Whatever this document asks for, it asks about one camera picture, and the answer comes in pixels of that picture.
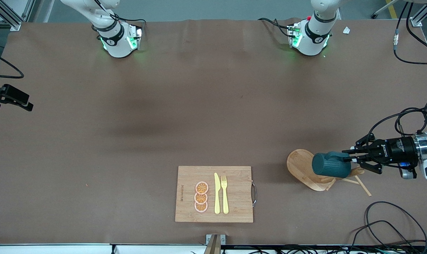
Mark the wooden cup rack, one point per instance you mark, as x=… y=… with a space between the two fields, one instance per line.
x=300 y=165

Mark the small white paper scrap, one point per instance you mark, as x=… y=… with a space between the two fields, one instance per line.
x=346 y=30

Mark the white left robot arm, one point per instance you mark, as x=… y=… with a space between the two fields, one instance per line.
x=314 y=38

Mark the yellow plastic fork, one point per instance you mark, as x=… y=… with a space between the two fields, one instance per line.
x=225 y=197

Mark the brown table cover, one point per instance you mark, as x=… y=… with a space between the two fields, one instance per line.
x=164 y=106

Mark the aluminium frame profile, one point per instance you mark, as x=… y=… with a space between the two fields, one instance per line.
x=13 y=24
x=417 y=23

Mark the grey metal stand leg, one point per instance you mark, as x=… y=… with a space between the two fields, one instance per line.
x=379 y=12

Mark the grey metal bracket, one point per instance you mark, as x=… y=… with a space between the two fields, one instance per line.
x=223 y=239

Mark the white table edge rail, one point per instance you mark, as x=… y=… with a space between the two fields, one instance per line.
x=58 y=248

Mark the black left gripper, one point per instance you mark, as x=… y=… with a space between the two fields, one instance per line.
x=398 y=149

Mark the yellow plastic knife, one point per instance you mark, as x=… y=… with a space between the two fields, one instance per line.
x=217 y=194

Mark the orange slice toy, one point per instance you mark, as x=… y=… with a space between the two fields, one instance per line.
x=201 y=187
x=201 y=208
x=201 y=198

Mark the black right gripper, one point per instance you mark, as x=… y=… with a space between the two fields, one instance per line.
x=12 y=94

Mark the bamboo cutting board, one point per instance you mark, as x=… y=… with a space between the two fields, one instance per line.
x=234 y=190

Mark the brown wooden post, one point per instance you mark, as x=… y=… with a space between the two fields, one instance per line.
x=213 y=245

